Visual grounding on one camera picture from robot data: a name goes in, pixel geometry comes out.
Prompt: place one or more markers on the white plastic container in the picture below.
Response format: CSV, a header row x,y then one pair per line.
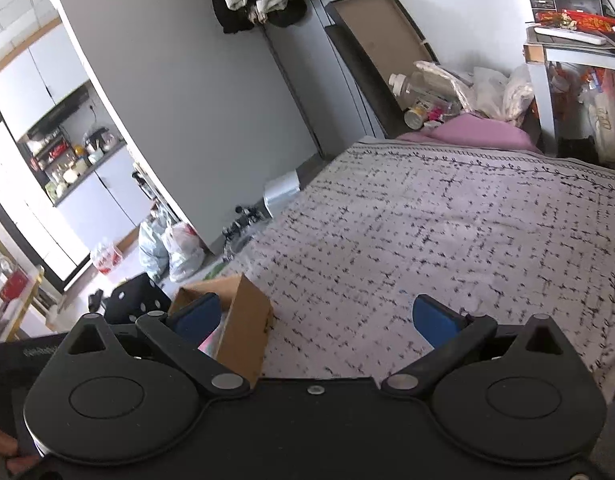
x,y
282,192

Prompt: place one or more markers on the white desk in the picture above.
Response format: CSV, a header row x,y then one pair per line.
x,y
577,52

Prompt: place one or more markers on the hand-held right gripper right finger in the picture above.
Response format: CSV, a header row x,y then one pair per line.
x,y
435,322

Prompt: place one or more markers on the white keyboard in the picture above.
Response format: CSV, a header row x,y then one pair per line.
x,y
570,35

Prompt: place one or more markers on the grey plastic bag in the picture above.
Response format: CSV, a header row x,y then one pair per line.
x,y
152,250

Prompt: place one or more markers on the white kitchen cabinet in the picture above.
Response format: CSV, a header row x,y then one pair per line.
x,y
102,195

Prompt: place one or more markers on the person's left hand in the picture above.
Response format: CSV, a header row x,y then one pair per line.
x,y
2,452

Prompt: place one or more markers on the clear plastic jar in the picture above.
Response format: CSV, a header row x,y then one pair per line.
x,y
417,87

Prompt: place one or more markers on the crumpled clear plastic bag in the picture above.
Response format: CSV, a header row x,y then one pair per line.
x,y
490,92

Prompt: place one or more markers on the patterned grey blanket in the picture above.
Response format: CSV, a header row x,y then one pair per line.
x,y
437,240

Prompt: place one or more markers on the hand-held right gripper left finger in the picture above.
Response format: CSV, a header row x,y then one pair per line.
x,y
197,319

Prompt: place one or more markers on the pink pillow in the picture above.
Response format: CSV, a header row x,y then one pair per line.
x,y
482,130

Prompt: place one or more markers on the pack of water bottles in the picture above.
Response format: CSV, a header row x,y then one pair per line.
x,y
106,257

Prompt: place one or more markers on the red box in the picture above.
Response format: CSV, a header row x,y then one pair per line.
x,y
13,285

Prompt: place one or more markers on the black dotted stool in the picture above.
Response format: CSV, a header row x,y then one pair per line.
x,y
137,302

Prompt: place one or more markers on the white padded bag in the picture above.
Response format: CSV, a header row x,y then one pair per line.
x,y
518,92

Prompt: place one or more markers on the cardboard box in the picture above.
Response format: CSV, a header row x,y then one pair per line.
x,y
242,320

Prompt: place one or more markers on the flat brown cardboard panel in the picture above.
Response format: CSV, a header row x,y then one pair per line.
x,y
382,30

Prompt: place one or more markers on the grey door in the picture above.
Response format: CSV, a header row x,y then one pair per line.
x,y
307,70

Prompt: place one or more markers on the white printed bag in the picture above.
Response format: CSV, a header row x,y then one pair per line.
x,y
607,115

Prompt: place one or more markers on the white red plastic bag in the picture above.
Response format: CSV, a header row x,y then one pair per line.
x,y
183,252

